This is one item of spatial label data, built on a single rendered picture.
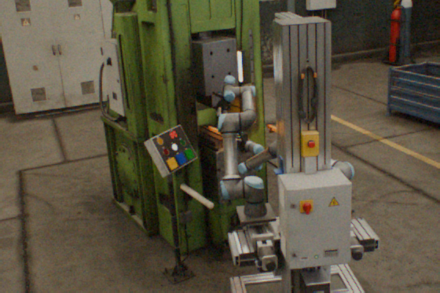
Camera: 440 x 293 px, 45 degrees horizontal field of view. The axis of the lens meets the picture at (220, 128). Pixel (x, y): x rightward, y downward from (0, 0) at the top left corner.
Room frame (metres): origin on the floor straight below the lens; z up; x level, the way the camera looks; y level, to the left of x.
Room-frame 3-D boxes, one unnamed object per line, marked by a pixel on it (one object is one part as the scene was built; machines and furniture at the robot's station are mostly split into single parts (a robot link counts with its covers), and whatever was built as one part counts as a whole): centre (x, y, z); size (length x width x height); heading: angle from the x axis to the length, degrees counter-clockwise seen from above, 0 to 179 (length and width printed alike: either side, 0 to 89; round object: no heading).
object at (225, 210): (4.17, 0.03, 0.23); 0.55 x 0.37 x 0.47; 31
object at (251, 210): (2.99, -0.18, 0.87); 0.15 x 0.15 x 0.10
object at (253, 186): (2.99, -0.18, 0.98); 0.13 x 0.12 x 0.14; 88
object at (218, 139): (4.13, 0.07, 0.96); 0.42 x 0.20 x 0.09; 31
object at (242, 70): (4.20, -0.22, 1.83); 0.07 x 0.04 x 0.90; 121
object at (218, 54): (4.15, 0.04, 1.56); 0.42 x 0.39 x 0.40; 31
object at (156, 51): (4.11, 0.40, 1.15); 0.44 x 0.26 x 2.30; 31
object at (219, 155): (4.17, 0.03, 0.69); 0.56 x 0.38 x 0.45; 31
